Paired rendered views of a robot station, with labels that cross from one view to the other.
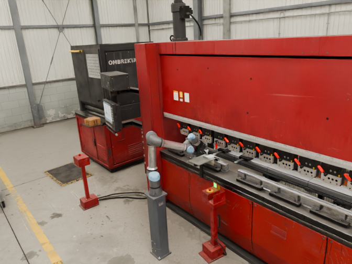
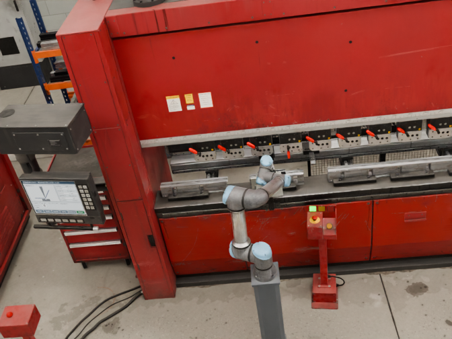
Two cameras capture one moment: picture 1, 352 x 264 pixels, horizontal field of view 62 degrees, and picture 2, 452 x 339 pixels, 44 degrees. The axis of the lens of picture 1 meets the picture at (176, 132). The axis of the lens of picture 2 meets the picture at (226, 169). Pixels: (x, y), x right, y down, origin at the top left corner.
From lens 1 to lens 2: 2.62 m
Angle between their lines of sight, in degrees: 44
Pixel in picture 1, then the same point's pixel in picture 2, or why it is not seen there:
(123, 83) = (83, 126)
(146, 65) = (109, 70)
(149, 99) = (126, 132)
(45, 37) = not seen: outside the picture
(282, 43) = not seen: outside the picture
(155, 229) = (279, 320)
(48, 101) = not seen: outside the picture
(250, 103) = (350, 76)
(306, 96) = (440, 47)
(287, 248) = (427, 227)
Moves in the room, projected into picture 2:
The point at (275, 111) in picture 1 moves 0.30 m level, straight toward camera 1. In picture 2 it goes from (395, 76) to (432, 93)
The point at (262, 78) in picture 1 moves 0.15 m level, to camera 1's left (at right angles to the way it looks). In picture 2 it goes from (370, 38) to (358, 48)
